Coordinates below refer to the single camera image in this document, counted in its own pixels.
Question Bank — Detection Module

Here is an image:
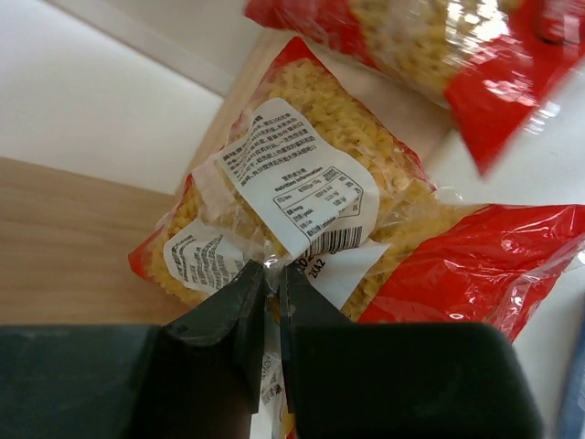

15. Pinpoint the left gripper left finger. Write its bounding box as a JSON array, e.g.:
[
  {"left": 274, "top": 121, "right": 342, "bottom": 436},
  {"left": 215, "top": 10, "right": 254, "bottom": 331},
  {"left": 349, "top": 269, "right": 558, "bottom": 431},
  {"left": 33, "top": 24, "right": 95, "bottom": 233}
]
[{"left": 130, "top": 262, "right": 265, "bottom": 438}]

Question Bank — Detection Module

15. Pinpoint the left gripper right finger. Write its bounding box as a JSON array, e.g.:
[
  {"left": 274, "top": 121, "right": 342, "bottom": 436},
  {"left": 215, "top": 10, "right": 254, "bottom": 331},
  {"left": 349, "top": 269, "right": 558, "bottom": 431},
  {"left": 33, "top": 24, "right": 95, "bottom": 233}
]
[{"left": 279, "top": 265, "right": 361, "bottom": 438}]

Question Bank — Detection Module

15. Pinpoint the red pasta bag label side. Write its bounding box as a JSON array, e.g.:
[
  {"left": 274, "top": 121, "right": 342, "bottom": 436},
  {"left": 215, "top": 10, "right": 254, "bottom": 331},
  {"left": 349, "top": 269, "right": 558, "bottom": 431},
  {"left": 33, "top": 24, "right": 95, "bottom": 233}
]
[{"left": 127, "top": 36, "right": 585, "bottom": 439}]

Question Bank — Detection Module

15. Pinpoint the red pasta bag front side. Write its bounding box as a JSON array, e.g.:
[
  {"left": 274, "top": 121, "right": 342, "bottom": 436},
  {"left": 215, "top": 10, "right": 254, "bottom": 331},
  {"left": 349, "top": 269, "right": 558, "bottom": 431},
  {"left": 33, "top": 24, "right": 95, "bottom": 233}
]
[{"left": 244, "top": 1, "right": 584, "bottom": 175}]

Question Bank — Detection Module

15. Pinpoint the wooden two-tier shelf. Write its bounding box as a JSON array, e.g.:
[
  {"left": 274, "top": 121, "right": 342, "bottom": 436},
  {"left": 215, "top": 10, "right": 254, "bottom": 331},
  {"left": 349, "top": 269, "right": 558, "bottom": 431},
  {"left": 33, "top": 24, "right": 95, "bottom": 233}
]
[{"left": 0, "top": 31, "right": 293, "bottom": 330}]

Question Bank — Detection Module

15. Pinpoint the blue pasta box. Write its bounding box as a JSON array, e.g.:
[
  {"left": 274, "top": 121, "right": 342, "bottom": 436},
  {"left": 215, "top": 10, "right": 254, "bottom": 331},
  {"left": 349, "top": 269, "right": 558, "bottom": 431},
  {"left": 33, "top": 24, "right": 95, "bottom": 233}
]
[{"left": 557, "top": 315, "right": 584, "bottom": 439}]

